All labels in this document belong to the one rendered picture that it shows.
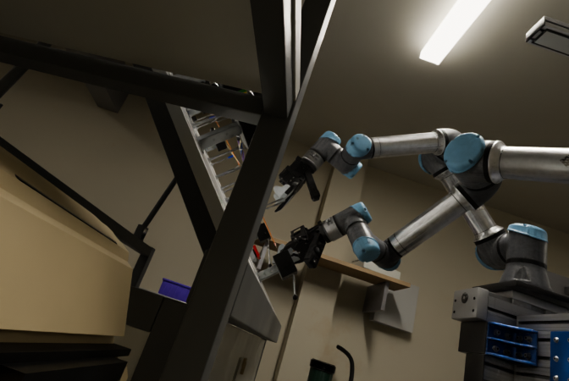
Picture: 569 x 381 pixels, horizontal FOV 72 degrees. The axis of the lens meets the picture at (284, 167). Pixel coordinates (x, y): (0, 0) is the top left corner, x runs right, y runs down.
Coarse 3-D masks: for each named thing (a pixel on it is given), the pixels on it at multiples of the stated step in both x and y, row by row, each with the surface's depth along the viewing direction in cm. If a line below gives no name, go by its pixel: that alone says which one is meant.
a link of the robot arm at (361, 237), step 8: (352, 224) 124; (360, 224) 123; (352, 232) 122; (360, 232) 120; (368, 232) 121; (352, 240) 121; (360, 240) 119; (368, 240) 118; (376, 240) 119; (352, 248) 121; (360, 248) 117; (368, 248) 116; (376, 248) 117; (384, 248) 124; (360, 256) 117; (368, 256) 118; (376, 256) 119
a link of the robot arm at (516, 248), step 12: (516, 228) 132; (528, 228) 129; (540, 228) 130; (504, 240) 135; (516, 240) 130; (528, 240) 127; (540, 240) 127; (504, 252) 135; (516, 252) 128; (528, 252) 126; (540, 252) 125
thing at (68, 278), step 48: (0, 192) 17; (48, 192) 23; (0, 240) 17; (48, 240) 21; (96, 240) 27; (0, 288) 17; (48, 288) 21; (96, 288) 26; (0, 336) 18; (48, 336) 22; (96, 336) 28
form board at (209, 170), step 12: (168, 108) 56; (180, 108) 56; (180, 120) 55; (180, 132) 54; (192, 132) 60; (192, 144) 53; (192, 156) 52; (204, 156) 76; (192, 168) 51; (204, 168) 51; (204, 180) 51; (216, 180) 95; (204, 192) 50; (216, 192) 50; (216, 204) 49; (216, 216) 49; (216, 228) 48; (252, 264) 104
